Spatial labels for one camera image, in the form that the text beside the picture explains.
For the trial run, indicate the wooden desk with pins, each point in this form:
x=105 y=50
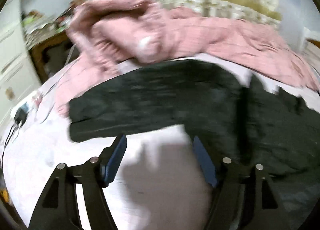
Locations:
x=50 y=44

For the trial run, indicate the black puffer jacket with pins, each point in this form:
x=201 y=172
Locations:
x=162 y=95

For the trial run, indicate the white cabinet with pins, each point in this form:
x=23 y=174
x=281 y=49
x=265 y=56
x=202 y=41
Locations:
x=12 y=52

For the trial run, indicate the white power strip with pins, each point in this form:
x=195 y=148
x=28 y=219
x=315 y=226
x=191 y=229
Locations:
x=22 y=111

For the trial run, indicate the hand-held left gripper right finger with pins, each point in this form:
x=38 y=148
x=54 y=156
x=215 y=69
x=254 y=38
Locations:
x=203 y=162

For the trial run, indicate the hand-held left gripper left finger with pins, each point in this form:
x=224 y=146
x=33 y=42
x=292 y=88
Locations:
x=116 y=157

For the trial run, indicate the pink checked quilt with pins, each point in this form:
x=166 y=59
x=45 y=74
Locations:
x=200 y=37

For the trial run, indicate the stack of papers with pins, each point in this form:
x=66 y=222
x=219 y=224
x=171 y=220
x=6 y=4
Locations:
x=40 y=27

